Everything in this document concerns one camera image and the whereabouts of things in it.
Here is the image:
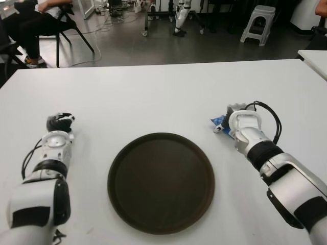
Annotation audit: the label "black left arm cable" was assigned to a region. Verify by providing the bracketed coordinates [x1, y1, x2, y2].
[21, 137, 66, 243]

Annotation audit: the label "black wheeled frame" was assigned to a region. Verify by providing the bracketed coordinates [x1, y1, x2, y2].
[142, 0, 206, 36]

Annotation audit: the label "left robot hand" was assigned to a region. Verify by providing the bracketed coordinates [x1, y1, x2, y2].
[46, 112, 76, 133]

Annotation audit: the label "tangled floor cables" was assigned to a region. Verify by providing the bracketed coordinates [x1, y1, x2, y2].
[108, 2, 138, 25]

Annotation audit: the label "person in white shirt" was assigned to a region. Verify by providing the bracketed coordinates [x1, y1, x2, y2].
[314, 0, 327, 16]

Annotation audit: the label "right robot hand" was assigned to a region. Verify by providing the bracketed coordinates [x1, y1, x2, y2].
[213, 102, 248, 134]

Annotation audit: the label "black chair frame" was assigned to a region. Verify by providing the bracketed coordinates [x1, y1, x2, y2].
[0, 24, 28, 86]

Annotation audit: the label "blue Oreo cookie packet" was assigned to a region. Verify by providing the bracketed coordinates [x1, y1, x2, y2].
[209, 115, 237, 138]

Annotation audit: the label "white leaning frame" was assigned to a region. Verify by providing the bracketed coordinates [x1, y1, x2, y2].
[78, 0, 97, 20]

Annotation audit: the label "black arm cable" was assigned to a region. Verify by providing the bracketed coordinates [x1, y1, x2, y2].
[246, 101, 283, 145]
[21, 137, 66, 243]

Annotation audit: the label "grey plastic stool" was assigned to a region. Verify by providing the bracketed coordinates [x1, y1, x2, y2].
[240, 5, 277, 46]

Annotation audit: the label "round dark brown tray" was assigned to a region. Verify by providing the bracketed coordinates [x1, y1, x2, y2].
[107, 132, 216, 235]

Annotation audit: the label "white humanoid robot leg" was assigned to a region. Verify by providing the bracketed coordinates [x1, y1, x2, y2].
[173, 0, 193, 36]

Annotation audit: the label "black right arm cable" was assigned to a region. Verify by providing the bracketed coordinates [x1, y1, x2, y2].
[246, 101, 283, 145]

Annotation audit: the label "black office chair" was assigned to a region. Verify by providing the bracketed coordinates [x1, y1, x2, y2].
[305, 25, 327, 51]

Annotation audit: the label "white floor cable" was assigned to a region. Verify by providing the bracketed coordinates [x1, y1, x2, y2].
[70, 15, 138, 67]

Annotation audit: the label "seated person black trousers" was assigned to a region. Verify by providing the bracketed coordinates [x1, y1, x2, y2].
[0, 0, 74, 68]

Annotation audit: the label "black folding chair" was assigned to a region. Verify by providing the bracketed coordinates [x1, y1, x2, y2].
[38, 0, 96, 67]

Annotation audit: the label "white side table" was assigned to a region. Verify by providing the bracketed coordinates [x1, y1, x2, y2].
[297, 49, 327, 82]

